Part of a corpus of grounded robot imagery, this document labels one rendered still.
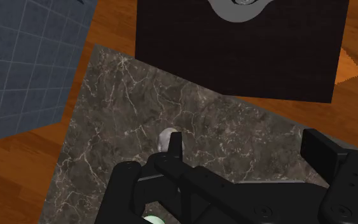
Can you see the pale green round object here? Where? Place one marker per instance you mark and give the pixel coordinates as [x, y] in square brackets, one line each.
[154, 221]

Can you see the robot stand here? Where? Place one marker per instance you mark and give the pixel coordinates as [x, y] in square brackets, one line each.
[243, 62]

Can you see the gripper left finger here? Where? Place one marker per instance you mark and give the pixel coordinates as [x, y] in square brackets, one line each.
[126, 192]

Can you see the grey-white round object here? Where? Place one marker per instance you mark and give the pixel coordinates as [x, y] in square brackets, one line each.
[164, 139]

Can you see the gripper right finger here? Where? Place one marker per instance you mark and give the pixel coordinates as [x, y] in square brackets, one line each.
[349, 186]

